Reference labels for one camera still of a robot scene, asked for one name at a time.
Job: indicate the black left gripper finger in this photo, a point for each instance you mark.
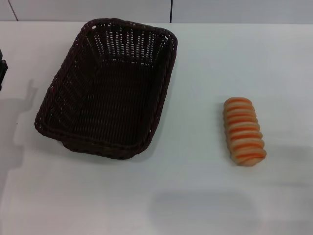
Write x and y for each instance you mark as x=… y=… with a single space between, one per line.
x=2 y=71

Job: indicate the dark brown wicker basket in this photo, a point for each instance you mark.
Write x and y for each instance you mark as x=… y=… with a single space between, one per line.
x=105 y=98

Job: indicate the orange striped bread loaf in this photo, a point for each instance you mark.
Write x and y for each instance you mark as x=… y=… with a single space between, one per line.
x=244 y=132

